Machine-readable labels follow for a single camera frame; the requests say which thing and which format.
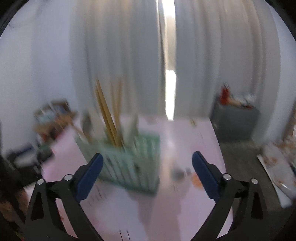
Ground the cream plastic rice paddle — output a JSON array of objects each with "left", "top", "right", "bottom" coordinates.
[{"left": 123, "top": 114, "right": 138, "bottom": 148}]

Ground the grey side cabinet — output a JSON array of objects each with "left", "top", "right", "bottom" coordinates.
[{"left": 210, "top": 99, "right": 260, "bottom": 143}]

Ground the cardboard box with bag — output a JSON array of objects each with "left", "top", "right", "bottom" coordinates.
[{"left": 33, "top": 99, "right": 78, "bottom": 145}]

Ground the bamboo chopstick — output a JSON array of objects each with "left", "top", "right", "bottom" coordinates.
[
  {"left": 95, "top": 87, "right": 116, "bottom": 146},
  {"left": 95, "top": 79, "right": 121, "bottom": 147},
  {"left": 110, "top": 83, "right": 121, "bottom": 147},
  {"left": 116, "top": 77, "right": 123, "bottom": 146}
]

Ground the green plastic utensil basket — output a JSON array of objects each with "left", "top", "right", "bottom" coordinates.
[{"left": 76, "top": 131, "right": 162, "bottom": 194}]

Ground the white window curtain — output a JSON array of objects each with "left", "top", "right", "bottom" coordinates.
[{"left": 71, "top": 1, "right": 280, "bottom": 123}]

